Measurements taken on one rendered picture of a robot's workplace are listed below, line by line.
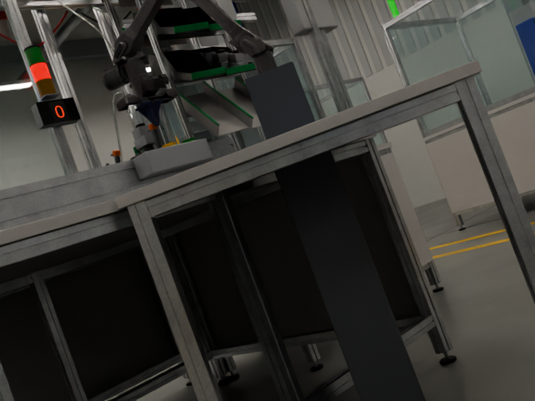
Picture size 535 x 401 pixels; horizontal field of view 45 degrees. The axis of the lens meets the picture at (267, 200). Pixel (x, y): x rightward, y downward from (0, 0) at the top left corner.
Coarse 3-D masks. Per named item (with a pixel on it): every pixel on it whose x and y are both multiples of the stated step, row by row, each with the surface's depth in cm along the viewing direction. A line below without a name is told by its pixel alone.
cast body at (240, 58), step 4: (232, 52) 222; (236, 52) 222; (228, 56) 223; (232, 56) 222; (236, 56) 221; (240, 56) 222; (244, 56) 223; (228, 60) 224; (232, 60) 222; (236, 60) 221; (240, 60) 223; (244, 60) 224; (228, 64) 224; (232, 64) 223; (236, 64) 222; (240, 64) 221
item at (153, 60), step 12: (156, 60) 223; (168, 60) 217; (180, 60) 235; (192, 60) 229; (204, 60) 223; (156, 72) 226; (180, 72) 213; (192, 72) 224; (204, 72) 210; (216, 72) 213
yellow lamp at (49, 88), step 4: (40, 80) 192; (44, 80) 193; (48, 80) 193; (52, 80) 195; (36, 84) 194; (40, 84) 193; (44, 84) 192; (48, 84) 193; (52, 84) 194; (40, 88) 193; (44, 88) 192; (48, 88) 193; (52, 88) 193; (40, 92) 193; (44, 92) 192; (48, 92) 192; (52, 92) 193; (56, 92) 194; (40, 96) 194
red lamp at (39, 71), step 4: (36, 64) 193; (40, 64) 193; (44, 64) 194; (32, 68) 193; (36, 68) 193; (40, 68) 193; (44, 68) 193; (48, 68) 195; (32, 72) 193; (36, 72) 193; (40, 72) 193; (44, 72) 193; (48, 72) 194; (36, 76) 193; (40, 76) 193; (44, 76) 193; (48, 76) 194; (36, 80) 193
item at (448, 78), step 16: (464, 64) 149; (432, 80) 149; (448, 80) 149; (384, 96) 150; (400, 96) 149; (416, 96) 150; (352, 112) 150; (368, 112) 150; (304, 128) 151; (320, 128) 150; (336, 128) 154; (256, 144) 151; (272, 144) 151; (288, 144) 151; (224, 160) 152; (240, 160) 151; (176, 176) 152; (192, 176) 152; (208, 176) 154; (144, 192) 153; (160, 192) 152
